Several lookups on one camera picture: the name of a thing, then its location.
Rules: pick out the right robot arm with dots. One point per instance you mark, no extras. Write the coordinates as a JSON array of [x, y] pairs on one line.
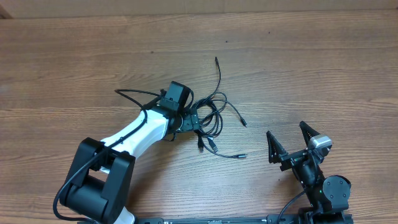
[[328, 196]]

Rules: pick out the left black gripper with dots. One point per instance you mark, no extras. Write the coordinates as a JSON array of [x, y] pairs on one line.
[[189, 121]]

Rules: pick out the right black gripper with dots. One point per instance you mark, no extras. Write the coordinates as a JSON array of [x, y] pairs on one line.
[[277, 154]]

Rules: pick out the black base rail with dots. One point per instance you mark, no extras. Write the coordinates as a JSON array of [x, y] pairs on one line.
[[270, 219]]

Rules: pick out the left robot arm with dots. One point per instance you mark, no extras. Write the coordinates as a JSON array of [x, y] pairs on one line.
[[98, 181]]

